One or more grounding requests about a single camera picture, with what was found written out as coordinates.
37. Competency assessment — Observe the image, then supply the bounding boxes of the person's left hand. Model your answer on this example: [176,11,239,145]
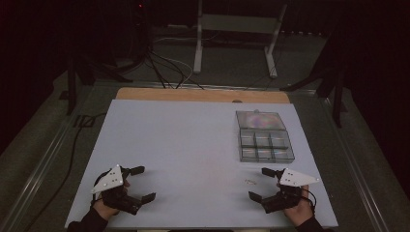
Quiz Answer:
[93,192,123,222]

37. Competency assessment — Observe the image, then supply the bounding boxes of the black floor bracket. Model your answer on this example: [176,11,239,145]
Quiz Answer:
[73,113,97,129]

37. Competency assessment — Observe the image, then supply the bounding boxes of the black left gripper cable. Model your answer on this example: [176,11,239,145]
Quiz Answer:
[91,170,110,207]

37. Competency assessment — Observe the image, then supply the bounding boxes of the wooden table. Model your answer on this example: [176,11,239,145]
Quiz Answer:
[115,87,291,104]

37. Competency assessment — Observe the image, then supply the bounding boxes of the long black floor cable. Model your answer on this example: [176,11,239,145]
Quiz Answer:
[23,111,108,232]

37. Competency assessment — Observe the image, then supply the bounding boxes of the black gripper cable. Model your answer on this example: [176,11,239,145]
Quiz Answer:
[91,170,110,207]
[301,188,318,213]

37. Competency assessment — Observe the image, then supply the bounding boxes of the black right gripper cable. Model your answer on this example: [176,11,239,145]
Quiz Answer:
[301,188,318,213]

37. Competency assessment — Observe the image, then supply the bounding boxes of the white cable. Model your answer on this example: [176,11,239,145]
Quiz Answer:
[153,36,194,89]

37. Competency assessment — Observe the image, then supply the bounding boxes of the white metal stand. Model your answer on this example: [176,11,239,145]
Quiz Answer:
[192,0,289,79]

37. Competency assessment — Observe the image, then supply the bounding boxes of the person's right hand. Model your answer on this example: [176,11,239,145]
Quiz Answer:
[282,184,315,227]

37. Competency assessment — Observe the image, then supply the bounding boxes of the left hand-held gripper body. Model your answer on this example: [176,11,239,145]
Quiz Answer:
[91,163,143,216]

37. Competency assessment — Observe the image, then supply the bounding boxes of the black device with red light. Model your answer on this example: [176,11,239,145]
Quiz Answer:
[130,0,152,63]

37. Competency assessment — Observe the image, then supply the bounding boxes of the clear plastic compartment box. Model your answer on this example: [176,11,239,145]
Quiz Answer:
[235,109,296,164]

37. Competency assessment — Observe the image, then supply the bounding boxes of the black cable bundle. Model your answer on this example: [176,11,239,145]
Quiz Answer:
[145,49,205,90]

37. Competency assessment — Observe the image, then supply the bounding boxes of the white table mat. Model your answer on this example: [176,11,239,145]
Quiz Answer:
[64,99,339,230]

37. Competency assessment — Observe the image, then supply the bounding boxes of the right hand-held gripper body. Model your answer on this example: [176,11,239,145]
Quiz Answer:
[260,167,321,215]

